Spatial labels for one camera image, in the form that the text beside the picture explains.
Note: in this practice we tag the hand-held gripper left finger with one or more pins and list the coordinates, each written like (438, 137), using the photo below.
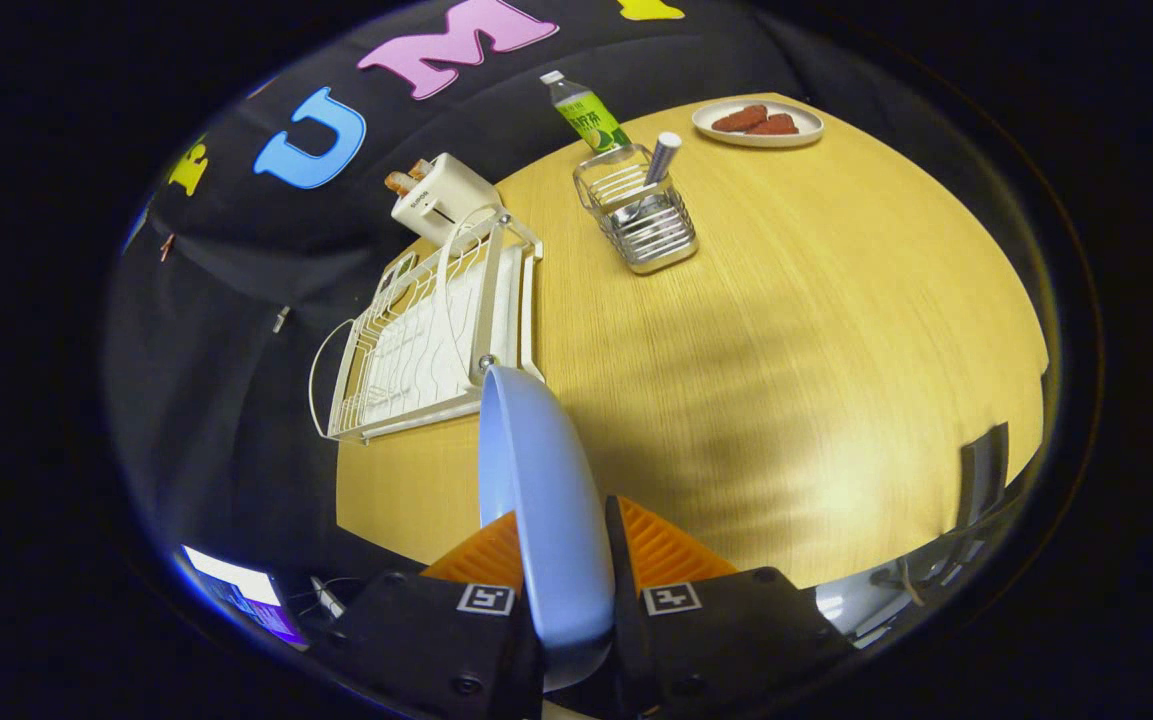
(416, 640)

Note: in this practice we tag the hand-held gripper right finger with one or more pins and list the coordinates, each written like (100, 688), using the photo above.
(726, 640)

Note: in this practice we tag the blue plate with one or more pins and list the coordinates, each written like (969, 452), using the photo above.
(546, 500)

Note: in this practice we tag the small white dish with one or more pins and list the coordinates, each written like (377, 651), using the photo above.
(806, 120)

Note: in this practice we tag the computer monitor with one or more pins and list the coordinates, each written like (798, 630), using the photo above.
(246, 590)

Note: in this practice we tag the silver clip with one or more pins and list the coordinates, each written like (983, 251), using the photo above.
(281, 320)

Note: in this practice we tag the black backdrop cloth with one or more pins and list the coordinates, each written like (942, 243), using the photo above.
(236, 250)

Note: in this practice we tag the white toaster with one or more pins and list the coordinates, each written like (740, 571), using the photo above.
(446, 200)

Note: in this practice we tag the toast slice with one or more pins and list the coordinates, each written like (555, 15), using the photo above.
(400, 182)
(421, 168)

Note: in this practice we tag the red clip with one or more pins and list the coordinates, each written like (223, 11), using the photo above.
(167, 247)

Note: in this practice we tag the red meat piece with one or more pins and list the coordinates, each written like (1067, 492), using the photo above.
(739, 118)
(776, 125)

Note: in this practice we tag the green label drink bottle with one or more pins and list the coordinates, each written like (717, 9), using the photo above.
(591, 120)

